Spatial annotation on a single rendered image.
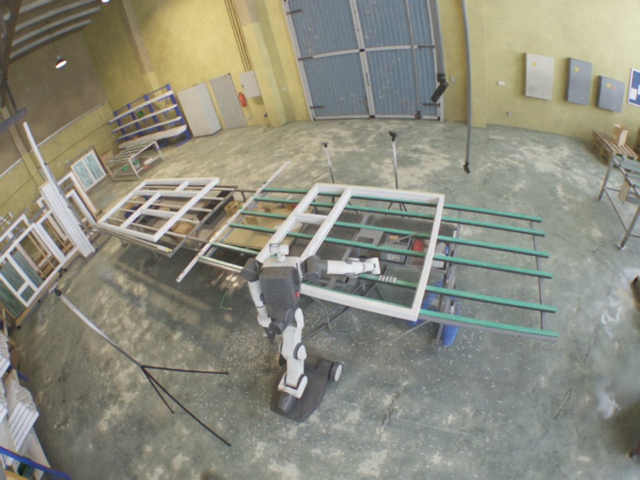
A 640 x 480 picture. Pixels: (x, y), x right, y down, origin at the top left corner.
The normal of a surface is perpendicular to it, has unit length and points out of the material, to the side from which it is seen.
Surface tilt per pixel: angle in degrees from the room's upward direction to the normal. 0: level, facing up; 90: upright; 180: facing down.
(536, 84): 90
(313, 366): 0
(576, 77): 90
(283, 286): 73
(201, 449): 0
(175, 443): 0
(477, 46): 90
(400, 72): 90
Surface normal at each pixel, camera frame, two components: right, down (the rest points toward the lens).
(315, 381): -0.21, -0.73
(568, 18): -0.42, 0.66
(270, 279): -0.09, 0.42
